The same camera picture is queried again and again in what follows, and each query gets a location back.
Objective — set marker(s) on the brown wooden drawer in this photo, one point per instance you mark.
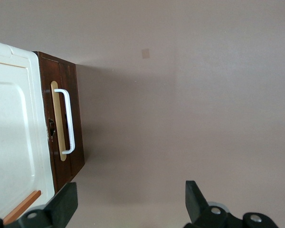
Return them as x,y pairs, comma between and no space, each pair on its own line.
77,133
50,71

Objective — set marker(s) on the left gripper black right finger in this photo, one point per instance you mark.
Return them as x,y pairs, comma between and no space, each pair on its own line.
196,204

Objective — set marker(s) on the dark round drawer lock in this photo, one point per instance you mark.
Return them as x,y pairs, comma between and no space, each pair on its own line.
52,128

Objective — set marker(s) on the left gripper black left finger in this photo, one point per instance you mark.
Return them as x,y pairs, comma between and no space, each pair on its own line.
61,206

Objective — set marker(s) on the beige square tape patch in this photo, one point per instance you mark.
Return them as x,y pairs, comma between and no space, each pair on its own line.
145,53

